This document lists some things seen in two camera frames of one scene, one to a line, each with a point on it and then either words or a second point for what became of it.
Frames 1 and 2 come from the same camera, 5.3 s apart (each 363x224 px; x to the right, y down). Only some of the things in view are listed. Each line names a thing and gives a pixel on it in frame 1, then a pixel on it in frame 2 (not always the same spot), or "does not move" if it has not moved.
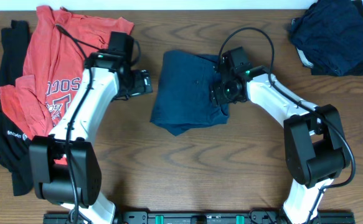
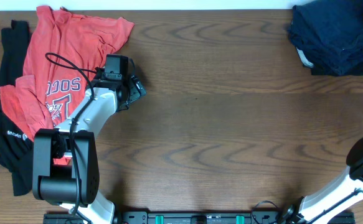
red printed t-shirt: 60,42 does not move
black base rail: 207,217 does not move
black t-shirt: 4,139 does not move
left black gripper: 142,84 -> 135,88
